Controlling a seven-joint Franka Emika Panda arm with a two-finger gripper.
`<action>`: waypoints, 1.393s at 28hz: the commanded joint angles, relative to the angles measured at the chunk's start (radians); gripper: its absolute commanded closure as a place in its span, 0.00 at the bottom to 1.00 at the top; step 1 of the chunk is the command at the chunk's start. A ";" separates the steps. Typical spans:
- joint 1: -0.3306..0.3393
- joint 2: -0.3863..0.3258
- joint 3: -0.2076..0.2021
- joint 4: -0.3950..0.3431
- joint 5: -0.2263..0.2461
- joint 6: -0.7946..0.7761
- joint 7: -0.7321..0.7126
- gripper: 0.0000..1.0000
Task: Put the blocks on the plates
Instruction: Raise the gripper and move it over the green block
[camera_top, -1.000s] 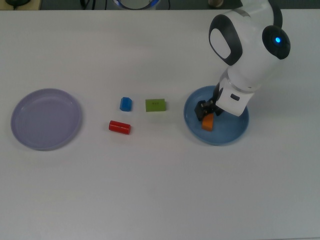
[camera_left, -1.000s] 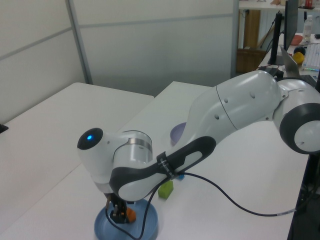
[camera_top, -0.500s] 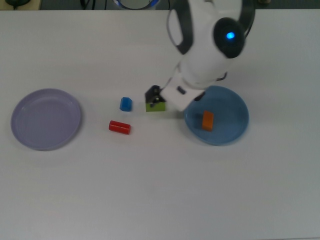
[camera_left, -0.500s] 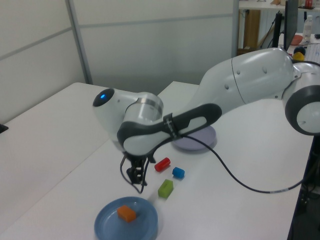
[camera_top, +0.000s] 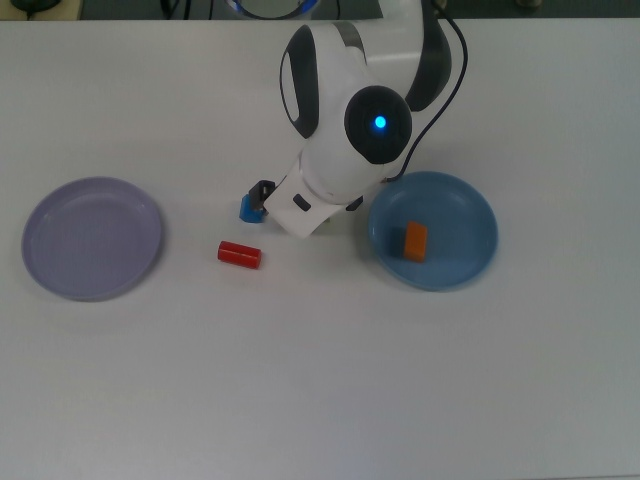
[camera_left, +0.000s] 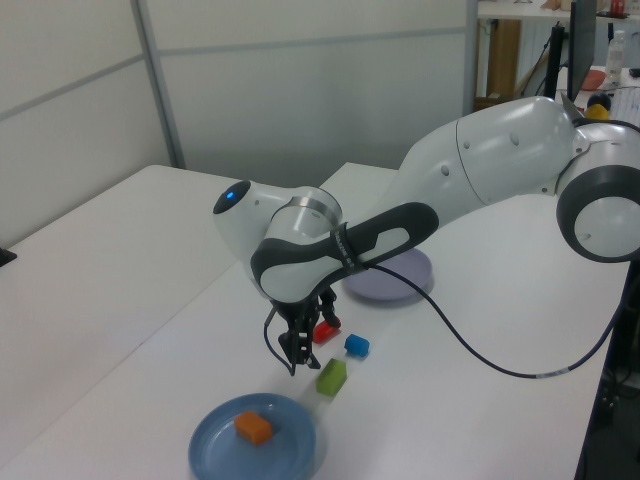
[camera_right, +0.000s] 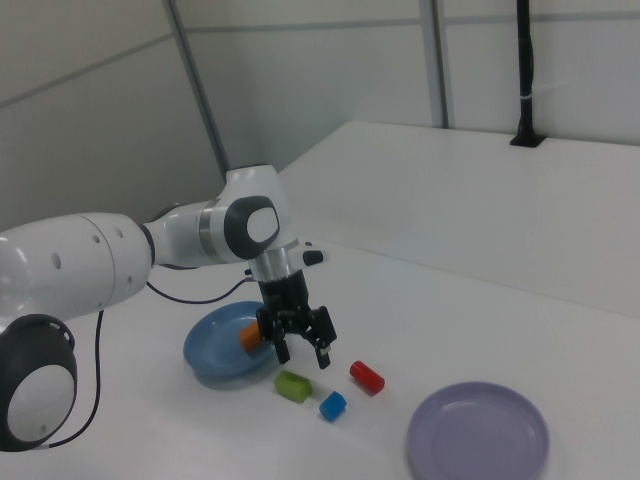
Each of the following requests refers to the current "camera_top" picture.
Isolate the blue block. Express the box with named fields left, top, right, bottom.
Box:
left=237, top=194, right=269, bottom=225

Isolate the red cylinder block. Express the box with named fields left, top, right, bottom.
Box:
left=216, top=240, right=264, bottom=270

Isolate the orange block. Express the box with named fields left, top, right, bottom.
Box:
left=403, top=221, right=430, bottom=263

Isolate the blue plate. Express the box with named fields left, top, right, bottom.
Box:
left=367, top=170, right=500, bottom=293

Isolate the purple plate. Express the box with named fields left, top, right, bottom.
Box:
left=20, top=175, right=164, bottom=303

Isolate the wooden board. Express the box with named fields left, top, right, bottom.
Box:
left=0, top=0, right=79, bottom=21

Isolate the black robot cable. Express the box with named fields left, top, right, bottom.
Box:
left=382, top=7, right=470, bottom=184

